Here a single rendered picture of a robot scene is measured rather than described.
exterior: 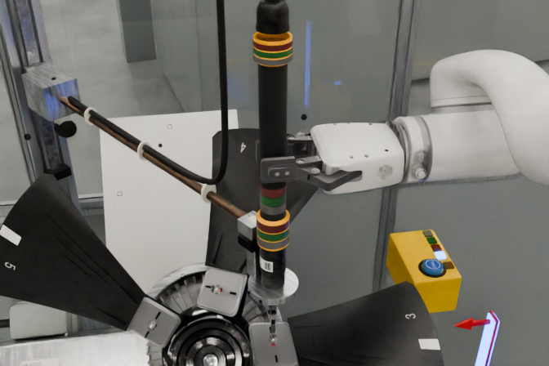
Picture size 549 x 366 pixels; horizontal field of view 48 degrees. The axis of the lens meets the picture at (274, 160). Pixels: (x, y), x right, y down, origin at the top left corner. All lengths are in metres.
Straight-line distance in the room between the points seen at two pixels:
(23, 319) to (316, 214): 0.87
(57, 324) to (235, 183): 0.38
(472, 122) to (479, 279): 1.31
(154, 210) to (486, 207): 1.05
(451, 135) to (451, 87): 0.06
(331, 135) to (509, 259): 1.35
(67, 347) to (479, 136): 0.70
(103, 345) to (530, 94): 0.74
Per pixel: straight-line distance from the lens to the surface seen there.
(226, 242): 0.95
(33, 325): 1.12
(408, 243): 1.35
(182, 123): 1.19
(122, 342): 1.06
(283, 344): 0.96
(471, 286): 2.07
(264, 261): 0.83
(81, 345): 1.07
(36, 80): 1.25
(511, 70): 0.72
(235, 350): 0.90
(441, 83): 0.79
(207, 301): 0.96
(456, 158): 0.78
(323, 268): 1.84
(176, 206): 1.17
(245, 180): 0.97
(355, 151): 0.74
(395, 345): 1.00
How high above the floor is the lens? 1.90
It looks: 31 degrees down
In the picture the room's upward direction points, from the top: straight up
